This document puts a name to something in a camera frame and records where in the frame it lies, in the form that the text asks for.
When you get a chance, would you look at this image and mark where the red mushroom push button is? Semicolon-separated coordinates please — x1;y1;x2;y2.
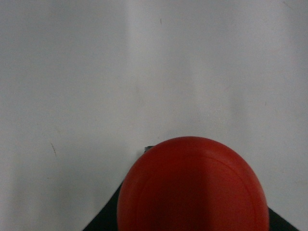
85;137;295;231

